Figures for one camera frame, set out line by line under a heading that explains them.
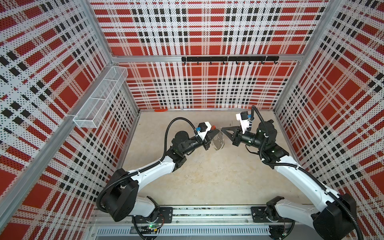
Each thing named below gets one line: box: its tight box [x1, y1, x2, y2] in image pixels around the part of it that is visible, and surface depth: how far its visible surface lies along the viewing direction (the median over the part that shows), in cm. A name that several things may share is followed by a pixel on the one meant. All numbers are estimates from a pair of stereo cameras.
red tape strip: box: [154, 108, 169, 112], surface depth 129 cm
